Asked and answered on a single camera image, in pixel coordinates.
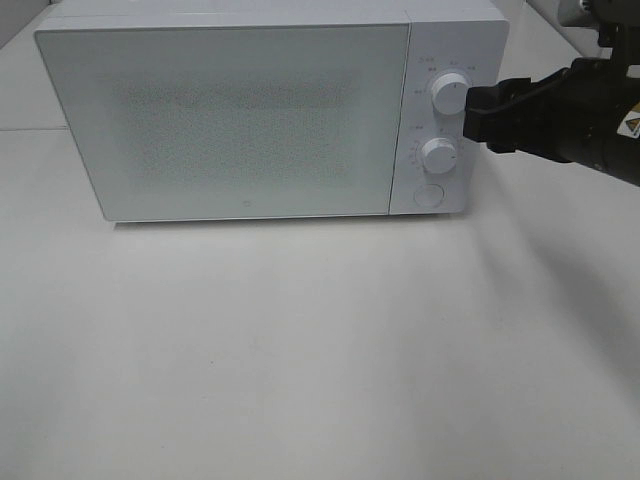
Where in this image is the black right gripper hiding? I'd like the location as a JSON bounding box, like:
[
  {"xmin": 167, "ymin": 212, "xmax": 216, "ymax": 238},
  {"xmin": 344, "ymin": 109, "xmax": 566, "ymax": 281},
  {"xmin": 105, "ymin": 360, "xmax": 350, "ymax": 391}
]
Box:
[{"xmin": 463, "ymin": 59, "xmax": 630, "ymax": 165}]

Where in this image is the round white door button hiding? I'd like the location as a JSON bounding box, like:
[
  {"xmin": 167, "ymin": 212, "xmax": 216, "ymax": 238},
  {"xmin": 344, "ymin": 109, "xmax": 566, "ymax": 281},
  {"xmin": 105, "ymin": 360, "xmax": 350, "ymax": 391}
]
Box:
[{"xmin": 414, "ymin": 184, "xmax": 445, "ymax": 209}]

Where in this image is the white microwave oven body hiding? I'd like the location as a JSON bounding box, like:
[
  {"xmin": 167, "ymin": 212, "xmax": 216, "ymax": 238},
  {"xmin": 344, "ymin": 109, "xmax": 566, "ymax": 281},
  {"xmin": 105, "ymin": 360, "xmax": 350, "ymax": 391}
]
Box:
[{"xmin": 34, "ymin": 1, "xmax": 509, "ymax": 216}]

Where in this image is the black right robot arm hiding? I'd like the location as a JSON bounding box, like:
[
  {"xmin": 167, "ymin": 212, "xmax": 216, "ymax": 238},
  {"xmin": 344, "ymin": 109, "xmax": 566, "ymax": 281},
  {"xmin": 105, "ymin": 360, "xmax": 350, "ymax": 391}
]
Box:
[{"xmin": 463, "ymin": 58, "xmax": 639, "ymax": 185}]

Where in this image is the lower white timer knob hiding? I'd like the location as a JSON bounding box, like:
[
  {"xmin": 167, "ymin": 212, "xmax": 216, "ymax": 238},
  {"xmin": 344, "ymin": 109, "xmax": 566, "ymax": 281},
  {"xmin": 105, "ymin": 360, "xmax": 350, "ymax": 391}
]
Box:
[{"xmin": 419, "ymin": 138, "xmax": 457, "ymax": 175}]

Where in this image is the white microwave door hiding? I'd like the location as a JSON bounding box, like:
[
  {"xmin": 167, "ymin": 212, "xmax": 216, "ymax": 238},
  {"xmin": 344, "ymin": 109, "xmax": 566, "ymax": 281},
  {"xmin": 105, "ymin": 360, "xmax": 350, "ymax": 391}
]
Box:
[{"xmin": 36, "ymin": 24, "xmax": 409, "ymax": 222}]

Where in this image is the upper white power knob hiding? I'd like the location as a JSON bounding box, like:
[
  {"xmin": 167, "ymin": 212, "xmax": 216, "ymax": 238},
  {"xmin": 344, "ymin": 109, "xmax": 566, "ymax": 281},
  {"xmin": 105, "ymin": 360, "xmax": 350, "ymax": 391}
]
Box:
[{"xmin": 431, "ymin": 72, "xmax": 470, "ymax": 115}]

